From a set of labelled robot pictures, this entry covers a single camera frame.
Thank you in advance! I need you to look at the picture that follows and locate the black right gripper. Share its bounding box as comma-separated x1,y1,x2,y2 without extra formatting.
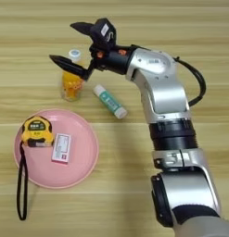
49,21,134,82

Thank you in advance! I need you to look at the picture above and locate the orange juice bottle white cap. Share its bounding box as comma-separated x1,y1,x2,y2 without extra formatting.
60,48,86,103

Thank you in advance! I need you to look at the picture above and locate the yellow tape measure black strap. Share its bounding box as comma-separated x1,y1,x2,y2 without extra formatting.
16,115,56,221

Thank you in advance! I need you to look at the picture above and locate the small white red box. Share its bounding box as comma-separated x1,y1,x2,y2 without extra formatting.
51,132,72,165

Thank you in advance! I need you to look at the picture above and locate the white green glue stick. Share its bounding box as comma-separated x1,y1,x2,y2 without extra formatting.
93,84,129,120

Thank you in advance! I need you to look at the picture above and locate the pink round plate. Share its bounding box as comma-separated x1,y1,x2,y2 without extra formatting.
13,108,100,190

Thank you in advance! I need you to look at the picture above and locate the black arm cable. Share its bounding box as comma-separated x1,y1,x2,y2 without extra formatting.
173,56,208,107

